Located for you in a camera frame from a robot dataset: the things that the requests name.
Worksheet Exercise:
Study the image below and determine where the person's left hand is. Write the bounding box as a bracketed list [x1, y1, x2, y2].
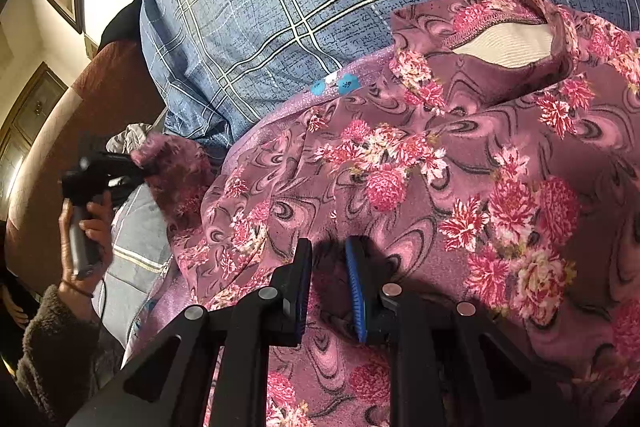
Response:
[58, 198, 114, 294]

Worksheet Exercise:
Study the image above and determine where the person's left forearm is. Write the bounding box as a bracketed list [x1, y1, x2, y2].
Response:
[15, 284, 124, 427]

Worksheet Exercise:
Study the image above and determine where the mauve floral garment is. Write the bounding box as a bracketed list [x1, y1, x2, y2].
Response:
[130, 0, 640, 427]

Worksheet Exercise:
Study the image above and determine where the grey crumpled cloth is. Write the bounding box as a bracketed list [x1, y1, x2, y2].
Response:
[106, 123, 152, 154]

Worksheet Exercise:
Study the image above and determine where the purple flowered bed sheet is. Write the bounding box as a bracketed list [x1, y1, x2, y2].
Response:
[122, 49, 401, 358]

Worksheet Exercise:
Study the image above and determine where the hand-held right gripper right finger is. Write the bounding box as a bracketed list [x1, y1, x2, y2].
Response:
[344, 236, 588, 427]

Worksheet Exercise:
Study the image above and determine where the dark cloth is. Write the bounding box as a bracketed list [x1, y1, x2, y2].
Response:
[99, 0, 147, 54]

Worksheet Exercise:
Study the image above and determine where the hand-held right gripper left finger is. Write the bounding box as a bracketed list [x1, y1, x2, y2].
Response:
[65, 237, 313, 427]

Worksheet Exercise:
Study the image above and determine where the brown wooden headboard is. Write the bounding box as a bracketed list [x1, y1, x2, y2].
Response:
[4, 39, 168, 295]

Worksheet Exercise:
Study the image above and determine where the grey plaid pillow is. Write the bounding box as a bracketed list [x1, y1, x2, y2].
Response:
[99, 182, 173, 360]

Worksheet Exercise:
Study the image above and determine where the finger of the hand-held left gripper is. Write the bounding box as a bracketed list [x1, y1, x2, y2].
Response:
[102, 151, 152, 181]

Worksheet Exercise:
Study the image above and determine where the wooden cabinet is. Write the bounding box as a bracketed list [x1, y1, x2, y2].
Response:
[0, 61, 69, 208]

